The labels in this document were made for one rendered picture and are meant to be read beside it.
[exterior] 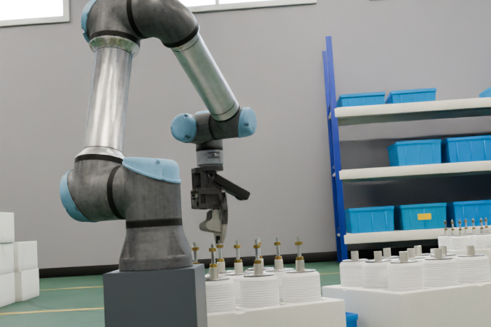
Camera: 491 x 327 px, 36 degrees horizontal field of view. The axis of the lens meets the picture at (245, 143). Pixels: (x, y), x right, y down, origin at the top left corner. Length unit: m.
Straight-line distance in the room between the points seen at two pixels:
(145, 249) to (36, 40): 6.28
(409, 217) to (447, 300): 4.37
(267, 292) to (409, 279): 0.42
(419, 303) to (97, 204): 0.90
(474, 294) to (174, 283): 0.96
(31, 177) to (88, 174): 5.91
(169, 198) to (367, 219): 4.97
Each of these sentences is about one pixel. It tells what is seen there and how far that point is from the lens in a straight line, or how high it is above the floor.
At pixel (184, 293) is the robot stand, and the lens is 1.49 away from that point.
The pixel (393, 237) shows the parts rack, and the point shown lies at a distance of 6.42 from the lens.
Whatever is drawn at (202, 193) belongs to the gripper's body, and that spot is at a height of 0.47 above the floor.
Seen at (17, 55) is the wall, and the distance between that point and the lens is 7.75.
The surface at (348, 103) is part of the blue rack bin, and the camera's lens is 6.49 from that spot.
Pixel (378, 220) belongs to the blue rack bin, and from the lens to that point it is 6.45.
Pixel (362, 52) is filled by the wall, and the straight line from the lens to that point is 7.33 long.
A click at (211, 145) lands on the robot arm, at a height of 0.60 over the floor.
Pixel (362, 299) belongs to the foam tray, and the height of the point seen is 0.15.
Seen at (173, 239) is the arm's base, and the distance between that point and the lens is 1.54.
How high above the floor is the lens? 0.38
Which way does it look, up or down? 6 degrees up
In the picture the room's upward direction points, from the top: 3 degrees counter-clockwise
